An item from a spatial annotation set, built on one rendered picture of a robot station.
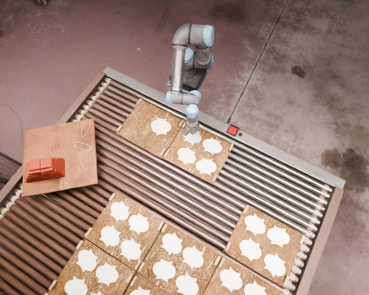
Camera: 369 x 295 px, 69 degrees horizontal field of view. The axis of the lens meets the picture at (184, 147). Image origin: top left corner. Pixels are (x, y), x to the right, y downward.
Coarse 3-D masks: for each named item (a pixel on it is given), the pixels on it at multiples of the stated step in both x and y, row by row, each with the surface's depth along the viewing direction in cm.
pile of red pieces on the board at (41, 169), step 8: (32, 160) 169; (40, 160) 169; (48, 160) 169; (56, 160) 175; (64, 160) 186; (32, 168) 167; (40, 168) 167; (48, 168) 168; (56, 168) 173; (64, 168) 184; (32, 176) 173; (40, 176) 174; (48, 176) 177; (56, 176) 179; (64, 176) 182
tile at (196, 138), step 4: (196, 132) 203; (184, 136) 202; (188, 136) 202; (192, 136) 202; (196, 136) 201; (200, 136) 201; (184, 140) 200; (188, 140) 200; (192, 140) 200; (196, 140) 200; (200, 140) 200; (192, 144) 199
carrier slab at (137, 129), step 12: (144, 108) 213; (156, 108) 212; (132, 120) 209; (144, 120) 209; (168, 120) 208; (180, 120) 208; (120, 132) 205; (132, 132) 205; (144, 132) 205; (168, 132) 204; (144, 144) 201; (156, 144) 201; (168, 144) 201
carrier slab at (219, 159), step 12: (180, 132) 204; (204, 132) 203; (180, 144) 200; (228, 144) 199; (168, 156) 197; (204, 156) 196; (216, 156) 196; (192, 168) 193; (216, 168) 193; (204, 180) 191
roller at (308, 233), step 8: (80, 112) 215; (96, 120) 212; (112, 128) 209; (216, 184) 190; (232, 192) 187; (240, 200) 187; (248, 200) 185; (256, 208) 184; (264, 208) 183; (272, 216) 181; (280, 216) 181; (288, 224) 179; (296, 224) 179; (304, 232) 176; (312, 232) 177
